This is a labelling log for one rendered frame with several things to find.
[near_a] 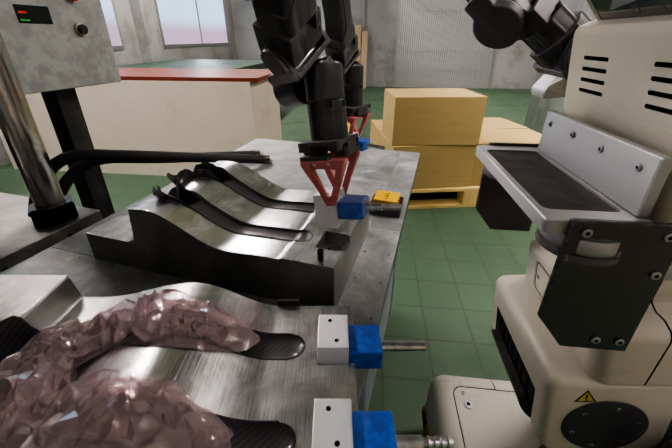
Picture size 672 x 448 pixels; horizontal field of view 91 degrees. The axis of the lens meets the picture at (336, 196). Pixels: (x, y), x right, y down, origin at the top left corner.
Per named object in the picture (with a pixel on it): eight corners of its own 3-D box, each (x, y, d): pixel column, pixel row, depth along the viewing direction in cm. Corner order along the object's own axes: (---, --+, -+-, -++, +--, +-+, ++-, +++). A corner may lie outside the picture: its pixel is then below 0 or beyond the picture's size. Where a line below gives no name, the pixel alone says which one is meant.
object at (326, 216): (404, 218, 53) (402, 185, 51) (400, 229, 48) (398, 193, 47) (327, 217, 57) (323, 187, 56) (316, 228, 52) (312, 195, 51)
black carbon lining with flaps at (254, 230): (334, 213, 69) (334, 170, 65) (306, 257, 55) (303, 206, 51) (193, 192, 78) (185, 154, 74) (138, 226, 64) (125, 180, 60)
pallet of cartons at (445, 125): (361, 209, 257) (365, 97, 221) (365, 160, 360) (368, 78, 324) (566, 219, 243) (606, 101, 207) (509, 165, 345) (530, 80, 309)
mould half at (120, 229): (368, 231, 75) (371, 176, 70) (334, 313, 53) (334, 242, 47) (184, 202, 89) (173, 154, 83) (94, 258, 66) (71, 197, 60)
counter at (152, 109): (79, 144, 413) (53, 67, 374) (288, 152, 387) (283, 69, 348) (12, 169, 337) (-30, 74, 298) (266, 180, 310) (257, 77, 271)
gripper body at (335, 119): (298, 157, 47) (290, 103, 45) (322, 146, 57) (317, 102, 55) (341, 154, 45) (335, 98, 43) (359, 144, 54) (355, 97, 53)
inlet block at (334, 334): (418, 344, 44) (422, 314, 42) (427, 379, 40) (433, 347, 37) (319, 344, 44) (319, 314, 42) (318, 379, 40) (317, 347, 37)
